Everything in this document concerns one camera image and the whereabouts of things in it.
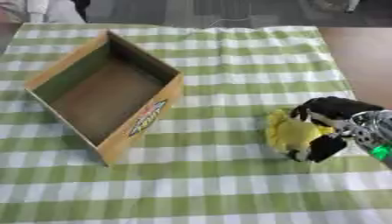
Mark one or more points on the tan cardboard box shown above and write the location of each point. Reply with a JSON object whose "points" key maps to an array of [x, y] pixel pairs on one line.
{"points": [[104, 93]]}

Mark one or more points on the person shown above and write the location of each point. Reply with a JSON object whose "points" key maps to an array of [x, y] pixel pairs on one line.
{"points": [[35, 10]]}

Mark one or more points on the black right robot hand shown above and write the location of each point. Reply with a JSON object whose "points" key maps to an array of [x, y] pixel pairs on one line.
{"points": [[334, 108]]}

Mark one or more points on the yellow soft toy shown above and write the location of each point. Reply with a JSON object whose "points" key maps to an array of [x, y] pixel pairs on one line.
{"points": [[293, 134]]}

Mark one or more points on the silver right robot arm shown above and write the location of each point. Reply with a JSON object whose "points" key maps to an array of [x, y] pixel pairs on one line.
{"points": [[374, 131]]}

